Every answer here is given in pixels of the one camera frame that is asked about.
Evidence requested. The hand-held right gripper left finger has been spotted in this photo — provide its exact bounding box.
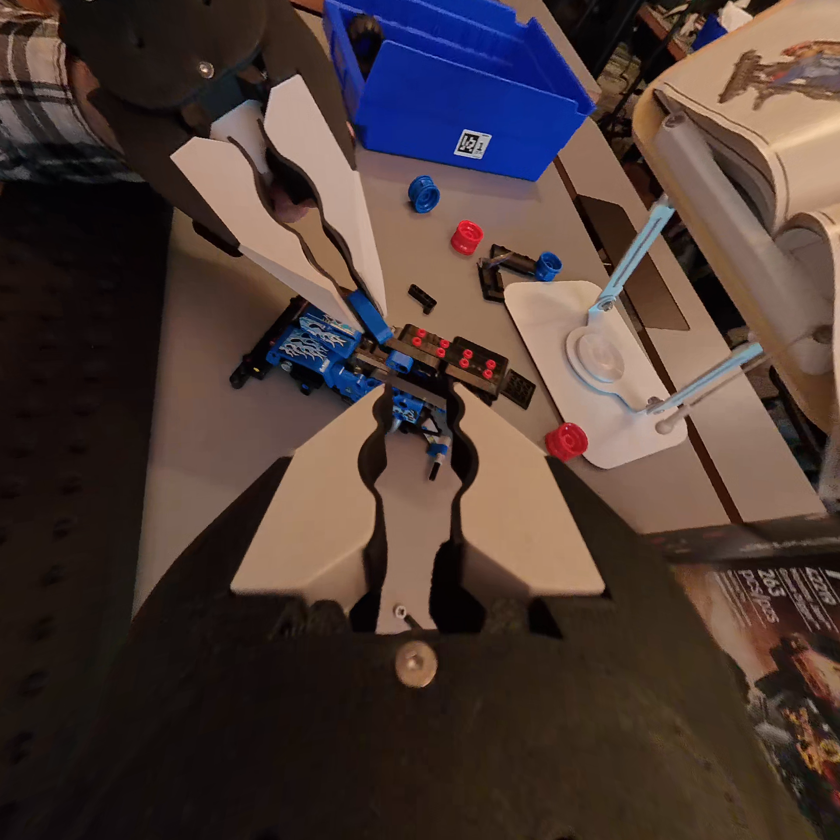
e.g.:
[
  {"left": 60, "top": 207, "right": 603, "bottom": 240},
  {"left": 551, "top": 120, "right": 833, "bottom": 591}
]
[{"left": 230, "top": 384, "right": 388, "bottom": 599}]

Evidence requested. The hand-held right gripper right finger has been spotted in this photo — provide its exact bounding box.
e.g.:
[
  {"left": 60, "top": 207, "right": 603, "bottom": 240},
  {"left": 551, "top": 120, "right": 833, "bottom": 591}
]
[{"left": 449, "top": 382, "right": 606, "bottom": 599}]

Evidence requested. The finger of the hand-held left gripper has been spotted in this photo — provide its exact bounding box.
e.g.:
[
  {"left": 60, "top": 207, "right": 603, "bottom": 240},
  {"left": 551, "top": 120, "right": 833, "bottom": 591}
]
[
  {"left": 262, "top": 73, "right": 388, "bottom": 317},
  {"left": 171, "top": 134, "right": 365, "bottom": 329}
]

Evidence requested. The toy truck model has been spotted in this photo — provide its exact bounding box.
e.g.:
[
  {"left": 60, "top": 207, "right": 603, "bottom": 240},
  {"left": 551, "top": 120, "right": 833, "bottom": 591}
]
[{"left": 230, "top": 295, "right": 537, "bottom": 483}]

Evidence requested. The small blue lever piece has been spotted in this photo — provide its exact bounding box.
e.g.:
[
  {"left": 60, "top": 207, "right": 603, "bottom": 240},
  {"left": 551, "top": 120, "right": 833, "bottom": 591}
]
[{"left": 346, "top": 289, "right": 396, "bottom": 345}]

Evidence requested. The person's left forearm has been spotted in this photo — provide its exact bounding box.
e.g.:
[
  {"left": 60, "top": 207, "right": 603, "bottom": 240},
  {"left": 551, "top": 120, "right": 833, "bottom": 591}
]
[{"left": 0, "top": 0, "right": 142, "bottom": 185}]

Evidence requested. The person's left hand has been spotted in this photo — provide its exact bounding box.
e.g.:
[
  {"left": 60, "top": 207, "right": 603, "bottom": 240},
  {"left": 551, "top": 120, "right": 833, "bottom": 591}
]
[{"left": 272, "top": 188, "right": 317, "bottom": 225}]

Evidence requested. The black tyre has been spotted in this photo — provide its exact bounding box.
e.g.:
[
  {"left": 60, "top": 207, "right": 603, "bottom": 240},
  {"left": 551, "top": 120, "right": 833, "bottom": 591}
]
[{"left": 347, "top": 13, "right": 385, "bottom": 74}]

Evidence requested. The blue storage bin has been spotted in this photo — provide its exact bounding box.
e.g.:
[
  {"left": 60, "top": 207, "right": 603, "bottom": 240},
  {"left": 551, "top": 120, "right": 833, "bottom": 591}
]
[{"left": 323, "top": 0, "right": 597, "bottom": 184}]

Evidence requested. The black studded brick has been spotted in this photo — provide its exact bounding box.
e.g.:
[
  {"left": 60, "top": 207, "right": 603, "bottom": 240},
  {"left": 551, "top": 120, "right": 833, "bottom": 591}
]
[{"left": 477, "top": 259, "right": 510, "bottom": 303}]

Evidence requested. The black perforated panel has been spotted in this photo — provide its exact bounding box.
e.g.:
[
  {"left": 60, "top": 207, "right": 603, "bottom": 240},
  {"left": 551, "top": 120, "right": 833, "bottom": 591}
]
[{"left": 0, "top": 182, "right": 173, "bottom": 840}]

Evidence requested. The black toy set box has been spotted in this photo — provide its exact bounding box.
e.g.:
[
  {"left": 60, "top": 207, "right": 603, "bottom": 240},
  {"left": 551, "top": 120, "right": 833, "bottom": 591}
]
[{"left": 646, "top": 514, "right": 840, "bottom": 840}]

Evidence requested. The instruction booklet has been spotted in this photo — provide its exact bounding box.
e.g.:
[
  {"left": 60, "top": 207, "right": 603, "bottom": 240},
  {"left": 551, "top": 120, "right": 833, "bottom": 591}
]
[{"left": 653, "top": 0, "right": 840, "bottom": 238}]

